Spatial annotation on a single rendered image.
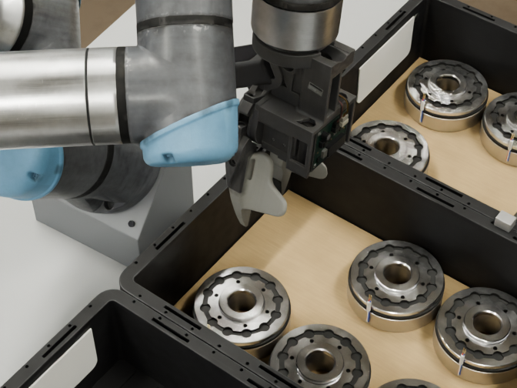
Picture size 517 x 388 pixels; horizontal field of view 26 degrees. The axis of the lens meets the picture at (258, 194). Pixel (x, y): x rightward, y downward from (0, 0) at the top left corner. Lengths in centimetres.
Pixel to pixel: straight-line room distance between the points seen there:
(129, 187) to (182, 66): 50
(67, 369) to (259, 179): 27
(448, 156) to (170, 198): 35
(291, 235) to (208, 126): 46
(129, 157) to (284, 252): 21
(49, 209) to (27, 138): 60
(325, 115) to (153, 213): 46
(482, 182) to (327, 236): 21
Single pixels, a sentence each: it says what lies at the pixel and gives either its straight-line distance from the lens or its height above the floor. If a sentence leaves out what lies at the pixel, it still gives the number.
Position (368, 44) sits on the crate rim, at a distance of 138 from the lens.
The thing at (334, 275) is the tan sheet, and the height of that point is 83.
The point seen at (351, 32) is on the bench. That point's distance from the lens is 175.
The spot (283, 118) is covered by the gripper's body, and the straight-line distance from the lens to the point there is 97.
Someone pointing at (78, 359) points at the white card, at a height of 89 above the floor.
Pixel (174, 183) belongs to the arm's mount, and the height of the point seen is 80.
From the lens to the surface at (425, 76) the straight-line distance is 144.
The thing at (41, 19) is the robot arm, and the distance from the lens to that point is 120.
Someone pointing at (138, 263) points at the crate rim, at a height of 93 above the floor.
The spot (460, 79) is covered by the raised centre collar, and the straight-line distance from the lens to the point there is 144.
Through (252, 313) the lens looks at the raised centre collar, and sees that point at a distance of 117.
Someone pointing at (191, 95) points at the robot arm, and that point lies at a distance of 84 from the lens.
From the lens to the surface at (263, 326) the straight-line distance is 117.
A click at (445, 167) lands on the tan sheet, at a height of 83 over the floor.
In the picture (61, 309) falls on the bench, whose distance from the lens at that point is 140.
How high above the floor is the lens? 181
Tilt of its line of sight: 47 degrees down
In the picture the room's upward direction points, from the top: straight up
